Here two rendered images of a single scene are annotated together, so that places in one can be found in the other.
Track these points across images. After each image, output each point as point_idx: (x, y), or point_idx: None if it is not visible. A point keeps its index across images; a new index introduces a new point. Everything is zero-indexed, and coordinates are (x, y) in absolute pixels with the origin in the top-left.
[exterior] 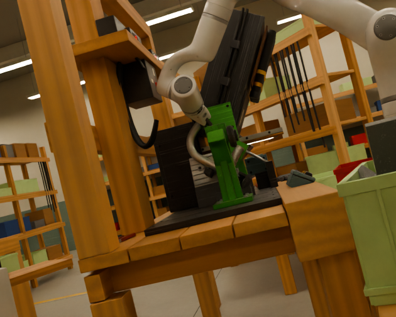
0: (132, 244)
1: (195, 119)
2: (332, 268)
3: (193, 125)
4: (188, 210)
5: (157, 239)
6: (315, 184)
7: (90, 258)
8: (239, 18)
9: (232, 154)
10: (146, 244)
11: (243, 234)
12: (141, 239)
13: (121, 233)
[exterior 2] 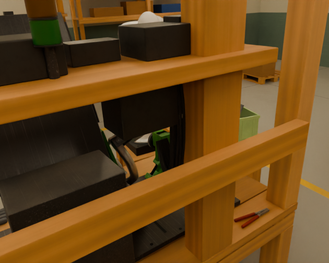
0: (259, 194)
1: (142, 135)
2: None
3: (123, 146)
4: (145, 234)
5: (249, 184)
6: (138, 163)
7: None
8: (69, 33)
9: (121, 166)
10: (260, 182)
11: None
12: (246, 201)
13: (232, 240)
